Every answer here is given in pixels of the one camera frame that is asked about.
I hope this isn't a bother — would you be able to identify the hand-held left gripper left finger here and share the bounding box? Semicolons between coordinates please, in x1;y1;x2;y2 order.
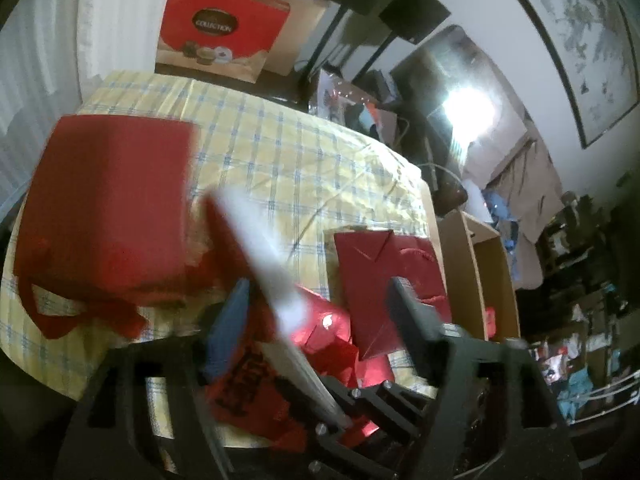
52;277;252;480

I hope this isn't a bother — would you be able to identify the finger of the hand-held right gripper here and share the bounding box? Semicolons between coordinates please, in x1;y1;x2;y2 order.
307;422;406;480
320;377;441;441

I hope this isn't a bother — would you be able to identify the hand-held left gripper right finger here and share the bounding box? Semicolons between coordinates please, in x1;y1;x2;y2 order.
386;275;583;480

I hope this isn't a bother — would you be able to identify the dark red cord-handle bag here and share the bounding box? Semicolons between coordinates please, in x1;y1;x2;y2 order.
331;228;454;362

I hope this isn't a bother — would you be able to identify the white strip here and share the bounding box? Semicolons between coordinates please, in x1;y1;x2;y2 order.
209;186;354;429

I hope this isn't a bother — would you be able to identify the brown cardboard box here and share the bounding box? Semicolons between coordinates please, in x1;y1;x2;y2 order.
436;207;522;344

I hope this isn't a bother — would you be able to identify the large plain red bag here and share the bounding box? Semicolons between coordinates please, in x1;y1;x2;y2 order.
11;114;202;344

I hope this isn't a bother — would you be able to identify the red calligraphy paper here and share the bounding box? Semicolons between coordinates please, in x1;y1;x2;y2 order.
204;334;309;449

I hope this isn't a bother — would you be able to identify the shiny red foil bag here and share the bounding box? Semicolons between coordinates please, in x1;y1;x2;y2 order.
294;284;402;392

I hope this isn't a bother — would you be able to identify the dark brown round object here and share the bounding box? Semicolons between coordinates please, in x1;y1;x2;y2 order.
431;179;469;217

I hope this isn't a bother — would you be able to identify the floor clutter pile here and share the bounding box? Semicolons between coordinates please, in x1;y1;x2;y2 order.
529;279;640;422

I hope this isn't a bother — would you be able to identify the yellow checked tablecloth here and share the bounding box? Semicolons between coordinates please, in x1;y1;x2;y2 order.
0;69;442;452

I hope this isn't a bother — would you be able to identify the brown sofa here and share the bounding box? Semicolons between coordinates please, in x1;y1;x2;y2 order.
459;129;567;292

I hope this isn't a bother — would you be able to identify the dark cluttered shelf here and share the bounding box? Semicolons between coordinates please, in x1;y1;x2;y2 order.
539;174;640;282

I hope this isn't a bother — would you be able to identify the cluttered open carton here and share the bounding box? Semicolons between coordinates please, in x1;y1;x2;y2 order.
311;66;402;132

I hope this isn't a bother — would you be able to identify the black speaker stand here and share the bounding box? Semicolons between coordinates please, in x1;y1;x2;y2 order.
349;34;397;87
294;6;347;107

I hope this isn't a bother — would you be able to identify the brown storage carton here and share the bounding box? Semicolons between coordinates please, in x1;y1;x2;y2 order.
259;0;332;77

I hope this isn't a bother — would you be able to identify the red cookie gift box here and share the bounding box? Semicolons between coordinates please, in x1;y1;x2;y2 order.
155;0;293;82

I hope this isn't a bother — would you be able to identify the framed ink painting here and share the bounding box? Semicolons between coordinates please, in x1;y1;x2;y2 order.
496;0;640;151

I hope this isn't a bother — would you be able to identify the white curtain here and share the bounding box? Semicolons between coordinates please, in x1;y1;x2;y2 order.
0;0;167;211

